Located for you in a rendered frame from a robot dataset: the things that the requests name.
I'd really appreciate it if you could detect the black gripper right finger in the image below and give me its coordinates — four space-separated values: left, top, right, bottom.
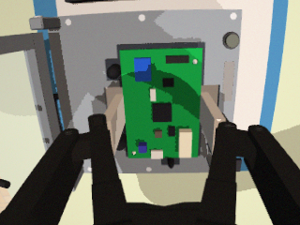
195 92 300 225

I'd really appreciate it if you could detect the green circuit board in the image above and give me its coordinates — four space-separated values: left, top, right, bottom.
120 48 203 158

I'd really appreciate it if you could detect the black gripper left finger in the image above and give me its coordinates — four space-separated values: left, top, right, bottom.
0 94 133 225

